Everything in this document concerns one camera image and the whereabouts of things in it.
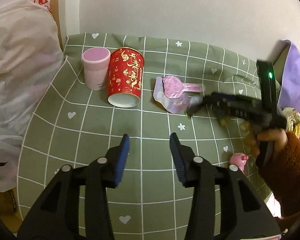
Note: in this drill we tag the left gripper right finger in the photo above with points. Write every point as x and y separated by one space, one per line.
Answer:
224 203

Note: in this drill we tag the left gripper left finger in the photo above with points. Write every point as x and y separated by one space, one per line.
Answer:
74 203

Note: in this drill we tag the brown fuzzy sleeve forearm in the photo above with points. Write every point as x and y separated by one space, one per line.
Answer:
282 175

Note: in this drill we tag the right hand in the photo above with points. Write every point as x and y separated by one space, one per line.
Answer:
252 140

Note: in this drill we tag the pink pig toy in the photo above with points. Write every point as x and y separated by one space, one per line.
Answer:
239 159

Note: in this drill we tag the purple pouch with pink lid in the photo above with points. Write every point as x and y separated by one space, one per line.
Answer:
174 95

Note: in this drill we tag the green grid bed sheet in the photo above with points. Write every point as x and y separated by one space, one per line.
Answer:
75 125

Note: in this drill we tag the red paper cup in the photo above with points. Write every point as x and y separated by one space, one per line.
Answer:
125 77

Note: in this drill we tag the pink cylindrical container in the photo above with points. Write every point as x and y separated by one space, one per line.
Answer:
95 64

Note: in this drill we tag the white plastic bag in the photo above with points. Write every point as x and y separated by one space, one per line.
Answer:
30 56

